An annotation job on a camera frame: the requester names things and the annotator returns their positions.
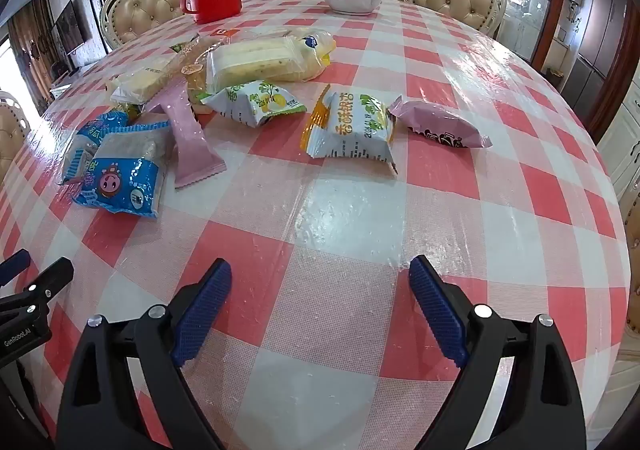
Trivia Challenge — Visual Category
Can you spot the pale pink long snack packet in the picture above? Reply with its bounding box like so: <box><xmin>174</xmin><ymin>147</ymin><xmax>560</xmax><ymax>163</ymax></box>
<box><xmin>145</xmin><ymin>82</ymin><xmax>228</xmax><ymax>189</ymax></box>

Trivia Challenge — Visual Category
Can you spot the clear cake slice packet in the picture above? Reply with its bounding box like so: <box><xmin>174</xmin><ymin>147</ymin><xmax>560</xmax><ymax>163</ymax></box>
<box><xmin>106</xmin><ymin>51</ymin><xmax>193</xmax><ymax>105</ymax></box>

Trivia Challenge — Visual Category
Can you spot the wall television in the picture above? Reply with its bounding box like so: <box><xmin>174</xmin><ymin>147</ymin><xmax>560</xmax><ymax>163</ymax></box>
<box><xmin>52</xmin><ymin>0</ymin><xmax>86</xmax><ymax>58</ymax></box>

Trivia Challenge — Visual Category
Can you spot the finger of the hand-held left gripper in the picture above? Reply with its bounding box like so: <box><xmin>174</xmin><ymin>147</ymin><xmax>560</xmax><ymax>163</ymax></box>
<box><xmin>0</xmin><ymin>248</ymin><xmax>32</xmax><ymax>287</ymax></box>
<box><xmin>0</xmin><ymin>257</ymin><xmax>75</xmax><ymax>331</ymax></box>

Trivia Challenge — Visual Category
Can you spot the orange green white snack packet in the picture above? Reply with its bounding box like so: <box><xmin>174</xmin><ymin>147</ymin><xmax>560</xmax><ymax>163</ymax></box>
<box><xmin>299</xmin><ymin>84</ymin><xmax>399</xmax><ymax>175</ymax></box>

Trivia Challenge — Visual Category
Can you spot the large clear bread packet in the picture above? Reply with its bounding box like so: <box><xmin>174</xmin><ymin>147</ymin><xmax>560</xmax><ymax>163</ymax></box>
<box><xmin>205</xmin><ymin>28</ymin><xmax>337</xmax><ymax>93</ymax></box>

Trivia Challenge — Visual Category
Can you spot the tan bread packet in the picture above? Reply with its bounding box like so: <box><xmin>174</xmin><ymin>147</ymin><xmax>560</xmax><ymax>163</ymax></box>
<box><xmin>170</xmin><ymin>32</ymin><xmax>236</xmax><ymax>80</ymax></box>

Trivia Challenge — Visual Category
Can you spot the orange label clear packet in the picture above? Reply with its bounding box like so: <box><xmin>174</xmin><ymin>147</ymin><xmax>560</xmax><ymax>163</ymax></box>
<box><xmin>210</xmin><ymin>26</ymin><xmax>296</xmax><ymax>43</ymax></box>

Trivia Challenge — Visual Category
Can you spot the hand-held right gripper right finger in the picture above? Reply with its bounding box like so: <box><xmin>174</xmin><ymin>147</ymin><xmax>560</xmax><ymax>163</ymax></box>
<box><xmin>409</xmin><ymin>255</ymin><xmax>588</xmax><ymax>450</ymax></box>

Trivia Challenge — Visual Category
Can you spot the green yellow snack packet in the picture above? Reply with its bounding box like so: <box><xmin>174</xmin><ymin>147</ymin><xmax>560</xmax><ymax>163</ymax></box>
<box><xmin>200</xmin><ymin>80</ymin><xmax>308</xmax><ymax>129</ymax></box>

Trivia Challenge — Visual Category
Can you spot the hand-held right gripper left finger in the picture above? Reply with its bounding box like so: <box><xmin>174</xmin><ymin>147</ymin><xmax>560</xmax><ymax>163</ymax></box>
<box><xmin>54</xmin><ymin>257</ymin><xmax>233</xmax><ymax>450</ymax></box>

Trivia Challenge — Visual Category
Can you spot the pink snack packet dark print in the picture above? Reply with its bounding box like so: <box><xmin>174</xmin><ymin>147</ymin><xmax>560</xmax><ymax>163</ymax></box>
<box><xmin>387</xmin><ymin>94</ymin><xmax>493</xmax><ymax>151</ymax></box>

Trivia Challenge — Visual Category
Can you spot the red white checked tablecloth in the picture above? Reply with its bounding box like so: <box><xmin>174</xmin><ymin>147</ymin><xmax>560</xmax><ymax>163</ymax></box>
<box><xmin>0</xmin><ymin>0</ymin><xmax>632</xmax><ymax>450</ymax></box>

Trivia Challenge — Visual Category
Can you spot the white television console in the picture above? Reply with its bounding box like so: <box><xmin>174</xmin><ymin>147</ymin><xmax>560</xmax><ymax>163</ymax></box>
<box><xmin>47</xmin><ymin>67</ymin><xmax>83</xmax><ymax>103</ymax></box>

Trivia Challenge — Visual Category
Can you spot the white cabinet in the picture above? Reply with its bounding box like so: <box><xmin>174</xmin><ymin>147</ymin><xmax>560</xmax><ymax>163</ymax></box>
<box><xmin>595</xmin><ymin>80</ymin><xmax>640</xmax><ymax>241</ymax></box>

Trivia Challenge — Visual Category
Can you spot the brown patterned curtain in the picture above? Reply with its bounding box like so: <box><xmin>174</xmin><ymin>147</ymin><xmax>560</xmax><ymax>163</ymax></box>
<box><xmin>10</xmin><ymin>4</ymin><xmax>53</xmax><ymax>103</ymax></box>

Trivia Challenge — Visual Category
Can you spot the blue snack packet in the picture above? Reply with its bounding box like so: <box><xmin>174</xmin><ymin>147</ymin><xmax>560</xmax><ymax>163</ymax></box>
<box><xmin>59</xmin><ymin>110</ymin><xmax>131</xmax><ymax>185</ymax></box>
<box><xmin>71</xmin><ymin>121</ymin><xmax>171</xmax><ymax>221</ymax></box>

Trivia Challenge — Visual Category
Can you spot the dark refrigerator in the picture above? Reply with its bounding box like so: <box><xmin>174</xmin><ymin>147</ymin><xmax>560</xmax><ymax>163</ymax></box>
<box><xmin>560</xmin><ymin>0</ymin><xmax>628</xmax><ymax>108</ymax></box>

